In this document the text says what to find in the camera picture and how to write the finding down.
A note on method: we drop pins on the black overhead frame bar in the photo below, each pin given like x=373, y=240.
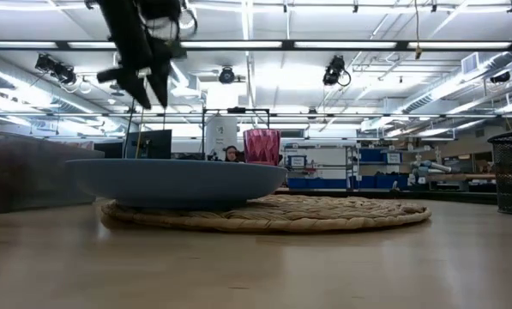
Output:
x=287, y=44

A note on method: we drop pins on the dark computer monitor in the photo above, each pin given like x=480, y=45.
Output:
x=150, y=143

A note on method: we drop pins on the black metal stand frame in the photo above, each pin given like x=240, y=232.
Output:
x=236, y=110

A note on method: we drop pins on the round woven straw placemat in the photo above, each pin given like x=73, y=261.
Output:
x=324, y=212

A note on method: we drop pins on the person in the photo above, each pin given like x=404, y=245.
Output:
x=231, y=153

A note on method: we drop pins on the metal storage shelving rack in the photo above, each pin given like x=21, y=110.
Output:
x=352, y=167

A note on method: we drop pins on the white cylindrical tank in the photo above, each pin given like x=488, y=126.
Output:
x=221, y=133

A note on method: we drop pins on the blue round plate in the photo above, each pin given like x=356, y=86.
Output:
x=174, y=180

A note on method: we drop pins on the pink faceted plastic cup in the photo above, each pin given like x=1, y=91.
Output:
x=262, y=148

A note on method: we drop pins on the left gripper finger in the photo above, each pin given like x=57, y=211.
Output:
x=160, y=73
x=135, y=83

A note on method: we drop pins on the blue storage bin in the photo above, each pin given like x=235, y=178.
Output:
x=371, y=155
x=315, y=183

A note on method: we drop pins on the black ceiling camera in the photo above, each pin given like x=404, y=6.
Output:
x=500, y=77
x=333, y=70
x=227, y=75
x=56, y=68

